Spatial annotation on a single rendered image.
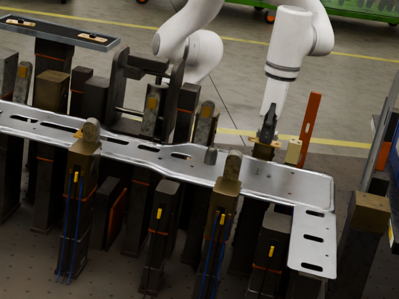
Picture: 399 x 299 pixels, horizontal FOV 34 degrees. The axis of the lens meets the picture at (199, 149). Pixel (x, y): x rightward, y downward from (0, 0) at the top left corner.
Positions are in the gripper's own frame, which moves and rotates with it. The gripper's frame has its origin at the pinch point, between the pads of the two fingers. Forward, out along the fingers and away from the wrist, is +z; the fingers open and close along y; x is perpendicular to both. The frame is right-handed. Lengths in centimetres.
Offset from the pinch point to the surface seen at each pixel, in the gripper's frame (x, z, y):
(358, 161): 38, 42, -104
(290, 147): 6.8, 6.4, -10.7
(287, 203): 8.5, 11.9, 11.8
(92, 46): -56, -4, -27
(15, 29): -80, -4, -27
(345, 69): 59, 113, -546
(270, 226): 5.7, 13.4, 22.2
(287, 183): 7.9, 11.5, 1.5
